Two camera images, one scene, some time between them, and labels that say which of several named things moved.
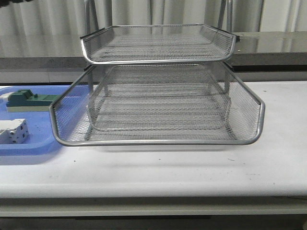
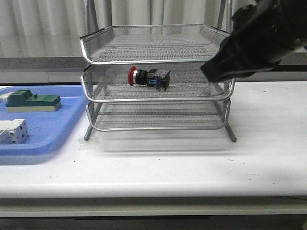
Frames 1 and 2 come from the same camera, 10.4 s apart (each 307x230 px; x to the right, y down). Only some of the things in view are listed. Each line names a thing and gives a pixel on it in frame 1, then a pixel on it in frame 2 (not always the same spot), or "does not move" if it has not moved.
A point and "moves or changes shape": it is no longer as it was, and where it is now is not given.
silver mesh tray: x=158 y=43 does not move
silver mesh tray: x=157 y=104 moves or changes shape
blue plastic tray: x=47 y=130 does not move
